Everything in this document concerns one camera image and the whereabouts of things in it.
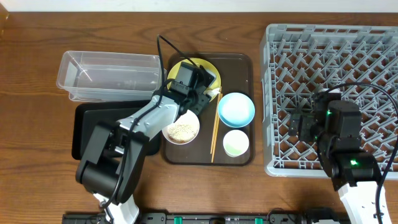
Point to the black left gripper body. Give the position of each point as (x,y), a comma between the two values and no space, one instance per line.
(200,101)

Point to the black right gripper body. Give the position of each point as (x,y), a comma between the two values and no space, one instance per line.
(302,127)

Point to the white tissue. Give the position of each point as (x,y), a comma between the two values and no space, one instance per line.
(213,92)

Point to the white rice bowl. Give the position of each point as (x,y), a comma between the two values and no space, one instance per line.
(188,117)

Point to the light blue bowl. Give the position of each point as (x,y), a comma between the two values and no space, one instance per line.
(236,110)

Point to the white green cup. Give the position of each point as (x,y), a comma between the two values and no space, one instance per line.
(235,143)

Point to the pile of rice grains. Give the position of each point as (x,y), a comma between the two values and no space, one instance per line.
(182,132)

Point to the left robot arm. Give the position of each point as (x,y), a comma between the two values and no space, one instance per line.
(112,162)

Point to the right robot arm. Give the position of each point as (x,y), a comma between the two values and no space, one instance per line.
(334,126)

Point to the grey plastic dishwasher rack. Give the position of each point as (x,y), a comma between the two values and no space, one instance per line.
(298,60)

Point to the clear plastic waste bin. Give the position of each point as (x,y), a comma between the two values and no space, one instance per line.
(109,76)

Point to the black waste tray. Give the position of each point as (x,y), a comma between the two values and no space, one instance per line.
(88,115)

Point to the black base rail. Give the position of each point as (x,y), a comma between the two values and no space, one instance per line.
(275,216)

